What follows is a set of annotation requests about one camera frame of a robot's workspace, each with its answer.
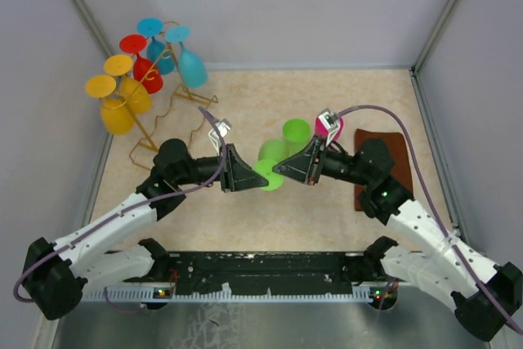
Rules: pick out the orange wine glass rear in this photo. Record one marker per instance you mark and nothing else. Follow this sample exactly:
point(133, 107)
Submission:
point(134, 92)

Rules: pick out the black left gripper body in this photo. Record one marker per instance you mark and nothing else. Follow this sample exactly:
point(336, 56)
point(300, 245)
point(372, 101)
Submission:
point(225, 176)

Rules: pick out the green wine glass front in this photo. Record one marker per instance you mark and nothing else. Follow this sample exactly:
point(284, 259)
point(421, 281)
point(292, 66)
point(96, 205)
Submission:
point(296, 134)

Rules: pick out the brown cloth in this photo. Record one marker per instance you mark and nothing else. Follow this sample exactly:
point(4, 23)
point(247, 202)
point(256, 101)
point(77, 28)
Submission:
point(397, 156)

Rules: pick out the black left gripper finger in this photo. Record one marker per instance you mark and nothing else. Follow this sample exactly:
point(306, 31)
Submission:
point(238, 169)
point(237, 185)

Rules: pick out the green wine glass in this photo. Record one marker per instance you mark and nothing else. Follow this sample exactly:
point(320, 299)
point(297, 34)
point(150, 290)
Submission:
point(272, 152)
point(296, 134)

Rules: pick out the red wine glass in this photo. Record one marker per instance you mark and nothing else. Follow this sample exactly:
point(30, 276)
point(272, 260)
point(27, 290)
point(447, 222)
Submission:
point(143, 70)

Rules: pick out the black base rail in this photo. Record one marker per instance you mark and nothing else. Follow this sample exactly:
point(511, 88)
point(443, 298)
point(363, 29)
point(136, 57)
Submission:
point(252, 274)

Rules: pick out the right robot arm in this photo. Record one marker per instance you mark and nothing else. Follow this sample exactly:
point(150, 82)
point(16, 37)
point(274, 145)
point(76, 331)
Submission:
point(481, 293)

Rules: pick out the teal wine glass front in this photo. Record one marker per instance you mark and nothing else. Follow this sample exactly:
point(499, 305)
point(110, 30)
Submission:
point(190, 66)

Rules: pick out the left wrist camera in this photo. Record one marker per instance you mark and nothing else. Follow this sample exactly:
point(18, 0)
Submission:
point(218, 132)

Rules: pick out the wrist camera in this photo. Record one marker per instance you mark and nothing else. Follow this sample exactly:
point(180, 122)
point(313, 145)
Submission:
point(218, 132)
point(331, 122)

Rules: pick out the pink wine glass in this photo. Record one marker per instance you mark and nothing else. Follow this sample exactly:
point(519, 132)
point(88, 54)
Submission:
point(322, 128)

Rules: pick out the orange wine glass front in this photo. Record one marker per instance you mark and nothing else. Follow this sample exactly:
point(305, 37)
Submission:
point(113, 112)

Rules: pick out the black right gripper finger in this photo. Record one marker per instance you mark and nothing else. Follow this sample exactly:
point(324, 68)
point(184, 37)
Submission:
point(300, 175)
point(303, 159)

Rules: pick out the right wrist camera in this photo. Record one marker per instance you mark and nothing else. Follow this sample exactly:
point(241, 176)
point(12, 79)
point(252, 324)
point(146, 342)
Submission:
point(331, 122)

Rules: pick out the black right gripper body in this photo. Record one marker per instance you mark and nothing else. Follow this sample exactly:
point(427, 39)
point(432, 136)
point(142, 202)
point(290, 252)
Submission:
point(315, 174)

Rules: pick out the orange wine glass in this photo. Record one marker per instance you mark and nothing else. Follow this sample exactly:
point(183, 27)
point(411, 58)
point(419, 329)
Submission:
point(113, 112)
point(134, 92)

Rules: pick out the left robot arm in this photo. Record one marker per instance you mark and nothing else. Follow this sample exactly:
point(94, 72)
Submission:
point(58, 274)

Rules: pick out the teal wine glass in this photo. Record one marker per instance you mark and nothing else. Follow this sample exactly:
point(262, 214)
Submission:
point(190, 66)
point(151, 27)

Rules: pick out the teal wine glass rear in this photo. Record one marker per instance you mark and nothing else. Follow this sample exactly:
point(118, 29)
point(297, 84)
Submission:
point(151, 27)

